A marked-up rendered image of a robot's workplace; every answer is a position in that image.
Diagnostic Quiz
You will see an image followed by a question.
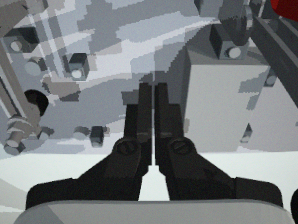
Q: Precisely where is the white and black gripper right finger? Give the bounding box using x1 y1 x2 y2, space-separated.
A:
154 83 284 208

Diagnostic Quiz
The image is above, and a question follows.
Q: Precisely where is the grey fixture plate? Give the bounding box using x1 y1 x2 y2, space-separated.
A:
0 0 298 155

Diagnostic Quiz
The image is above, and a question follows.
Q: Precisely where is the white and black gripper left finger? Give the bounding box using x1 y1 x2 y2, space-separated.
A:
25 83 152 210

